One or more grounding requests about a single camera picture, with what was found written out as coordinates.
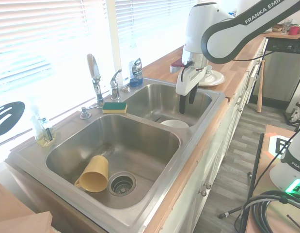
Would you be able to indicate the woven brown bowl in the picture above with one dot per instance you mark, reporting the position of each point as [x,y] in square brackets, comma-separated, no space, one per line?
[277,28]

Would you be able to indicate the white bowl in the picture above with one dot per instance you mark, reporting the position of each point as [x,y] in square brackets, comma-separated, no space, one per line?
[175,124]

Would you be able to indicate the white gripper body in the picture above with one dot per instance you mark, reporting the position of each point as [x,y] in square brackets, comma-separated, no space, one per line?
[187,81]

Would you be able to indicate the red grey wrist camera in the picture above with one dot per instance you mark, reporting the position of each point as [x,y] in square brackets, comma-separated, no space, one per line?
[176,67]

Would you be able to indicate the red cup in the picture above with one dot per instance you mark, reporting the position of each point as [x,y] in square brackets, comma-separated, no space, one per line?
[294,30]

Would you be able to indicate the metal sink drain strainer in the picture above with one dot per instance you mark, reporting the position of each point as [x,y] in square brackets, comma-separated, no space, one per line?
[122,184]

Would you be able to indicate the white window blind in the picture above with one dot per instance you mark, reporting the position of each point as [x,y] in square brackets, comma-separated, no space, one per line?
[149,29]
[43,36]

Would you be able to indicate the tripod leg with rubber foot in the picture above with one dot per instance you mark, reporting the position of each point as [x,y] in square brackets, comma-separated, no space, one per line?
[228,214]

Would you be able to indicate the stainless dishwasher black panel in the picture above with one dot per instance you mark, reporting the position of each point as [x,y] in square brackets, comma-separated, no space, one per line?
[278,70]

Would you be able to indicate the round metal cabinet knob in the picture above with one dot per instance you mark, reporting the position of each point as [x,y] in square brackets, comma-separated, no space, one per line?
[203,193]
[208,185]

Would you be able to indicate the black metal stand bar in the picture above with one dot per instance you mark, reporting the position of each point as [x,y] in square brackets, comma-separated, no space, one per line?
[255,170]

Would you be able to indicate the green yellow sponge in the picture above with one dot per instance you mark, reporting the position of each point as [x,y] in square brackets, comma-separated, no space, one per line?
[114,107]

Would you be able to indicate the black white fiducial marker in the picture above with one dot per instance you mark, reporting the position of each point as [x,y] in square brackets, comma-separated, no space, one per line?
[277,145]

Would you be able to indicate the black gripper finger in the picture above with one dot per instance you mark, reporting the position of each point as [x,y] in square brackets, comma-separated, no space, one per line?
[182,104]
[193,95]

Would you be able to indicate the clear drinking glass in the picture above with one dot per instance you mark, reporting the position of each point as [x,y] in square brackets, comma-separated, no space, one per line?
[286,25]

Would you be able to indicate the blue dish soap bottle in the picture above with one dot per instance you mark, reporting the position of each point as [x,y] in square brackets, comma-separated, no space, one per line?
[136,71]

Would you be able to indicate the yellow plastic cup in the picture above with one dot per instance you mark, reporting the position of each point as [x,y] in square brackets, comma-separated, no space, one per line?
[94,176]

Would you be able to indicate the stainless steel double sink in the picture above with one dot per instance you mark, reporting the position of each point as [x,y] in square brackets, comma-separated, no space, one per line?
[140,150]

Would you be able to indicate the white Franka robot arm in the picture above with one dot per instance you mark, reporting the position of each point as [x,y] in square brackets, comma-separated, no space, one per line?
[195,26]

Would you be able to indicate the chrome sink faucet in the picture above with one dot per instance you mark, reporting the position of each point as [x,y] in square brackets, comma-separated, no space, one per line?
[94,72]

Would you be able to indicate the brown cardboard box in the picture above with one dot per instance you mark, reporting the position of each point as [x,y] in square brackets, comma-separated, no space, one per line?
[16,213]

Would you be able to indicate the white dinner plate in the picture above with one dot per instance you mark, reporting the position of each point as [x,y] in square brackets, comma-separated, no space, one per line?
[216,78]

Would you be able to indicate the clear yellow liquid soap bottle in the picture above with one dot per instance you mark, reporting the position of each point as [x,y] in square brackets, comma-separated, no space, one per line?
[43,131]

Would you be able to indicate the white kitchen cabinet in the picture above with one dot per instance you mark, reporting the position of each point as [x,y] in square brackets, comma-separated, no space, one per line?
[212,157]

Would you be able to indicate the black slotted spatula head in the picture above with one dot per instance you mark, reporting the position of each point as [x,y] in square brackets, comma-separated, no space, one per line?
[6,119]

